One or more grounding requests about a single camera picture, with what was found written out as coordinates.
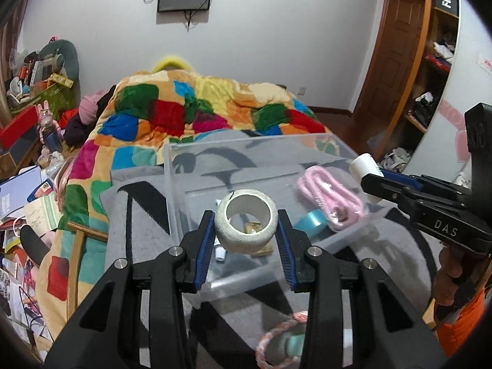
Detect white shoes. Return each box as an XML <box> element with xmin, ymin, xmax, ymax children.
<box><xmin>380</xmin><ymin>147</ymin><xmax>414</xmax><ymax>173</ymax></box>

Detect wooden stick frame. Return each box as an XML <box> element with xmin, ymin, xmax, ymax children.
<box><xmin>66</xmin><ymin>221</ymin><xmax>110</xmax><ymax>318</ymax></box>

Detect colourful patchwork blanket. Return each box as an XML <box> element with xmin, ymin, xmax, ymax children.
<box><xmin>38</xmin><ymin>70</ymin><xmax>356</xmax><ymax>339</ymax></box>

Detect white panel with pink print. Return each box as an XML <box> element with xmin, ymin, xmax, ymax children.
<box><xmin>402</xmin><ymin>0</ymin><xmax>492</xmax><ymax>191</ymax></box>

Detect green cardboard box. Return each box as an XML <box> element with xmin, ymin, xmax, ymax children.
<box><xmin>33</xmin><ymin>79</ymin><xmax>79</xmax><ymax>121</ymax></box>

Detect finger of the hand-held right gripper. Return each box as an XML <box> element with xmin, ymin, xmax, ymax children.
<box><xmin>378</xmin><ymin>168</ymin><xmax>425</xmax><ymax>190</ymax></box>
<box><xmin>360</xmin><ymin>174</ymin><xmax>415</xmax><ymax>205</ymax></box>

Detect person's right forearm orange sleeve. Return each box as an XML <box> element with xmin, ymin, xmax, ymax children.
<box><xmin>436</xmin><ymin>288</ymin><xmax>488</xmax><ymax>361</ymax></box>

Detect red box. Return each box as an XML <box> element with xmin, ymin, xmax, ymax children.
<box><xmin>0</xmin><ymin>105</ymin><xmax>39</xmax><ymax>150</ymax></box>

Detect pink braided rope ring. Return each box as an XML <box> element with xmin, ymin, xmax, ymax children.
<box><xmin>255</xmin><ymin>309</ymin><xmax>309</xmax><ymax>367</ymax></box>

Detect pink rabbit toy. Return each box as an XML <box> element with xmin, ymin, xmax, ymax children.
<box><xmin>36</xmin><ymin>100</ymin><xmax>64</xmax><ymax>150</ymax></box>

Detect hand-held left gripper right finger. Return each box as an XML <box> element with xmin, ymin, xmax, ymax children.
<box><xmin>277</xmin><ymin>209</ymin><xmax>449</xmax><ymax>369</ymax></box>

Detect wooden wardrobe shelf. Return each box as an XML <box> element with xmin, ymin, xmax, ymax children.
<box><xmin>379</xmin><ymin>0</ymin><xmax>461</xmax><ymax>162</ymax></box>

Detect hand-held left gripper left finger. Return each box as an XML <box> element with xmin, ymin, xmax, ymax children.
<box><xmin>44</xmin><ymin>210</ymin><xmax>216</xmax><ymax>369</ymax></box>

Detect pink coiled cable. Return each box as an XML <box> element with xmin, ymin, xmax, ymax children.
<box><xmin>297</xmin><ymin>165</ymin><xmax>367</xmax><ymax>232</ymax></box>

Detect grey black patterned blanket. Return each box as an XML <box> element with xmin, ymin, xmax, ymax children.
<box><xmin>99</xmin><ymin>130</ymin><xmax>439</xmax><ymax>369</ymax></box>

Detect white tape roll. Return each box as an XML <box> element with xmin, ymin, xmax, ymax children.
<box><xmin>214</xmin><ymin>188</ymin><xmax>278</xmax><ymax>257</ymax></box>

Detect wooden door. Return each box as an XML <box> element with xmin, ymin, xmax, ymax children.
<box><xmin>361</xmin><ymin>0</ymin><xmax>428</xmax><ymax>125</ymax></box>

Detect pink knitted hat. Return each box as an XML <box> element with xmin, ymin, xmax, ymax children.
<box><xmin>79</xmin><ymin>89</ymin><xmax>109</xmax><ymax>125</ymax></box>

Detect small white roll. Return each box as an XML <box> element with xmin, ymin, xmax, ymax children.
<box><xmin>349</xmin><ymin>153</ymin><xmax>386</xmax><ymax>205</ymax></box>

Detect clear plastic storage box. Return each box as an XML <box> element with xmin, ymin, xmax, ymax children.
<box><xmin>163</xmin><ymin>134</ymin><xmax>390</xmax><ymax>302</ymax></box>

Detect grey neck pillow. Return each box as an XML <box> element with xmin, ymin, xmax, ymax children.
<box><xmin>38</xmin><ymin>39</ymin><xmax>80</xmax><ymax>85</ymax></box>

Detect light blue tape roll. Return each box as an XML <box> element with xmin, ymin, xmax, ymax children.
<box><xmin>294</xmin><ymin>209</ymin><xmax>328</xmax><ymax>238</ymax></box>

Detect person's right hand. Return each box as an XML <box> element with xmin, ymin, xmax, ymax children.
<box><xmin>434</xmin><ymin>246</ymin><xmax>479</xmax><ymax>318</ymax></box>

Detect pile of papers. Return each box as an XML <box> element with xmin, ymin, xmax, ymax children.
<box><xmin>0</xmin><ymin>165</ymin><xmax>62</xmax><ymax>358</ymax></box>

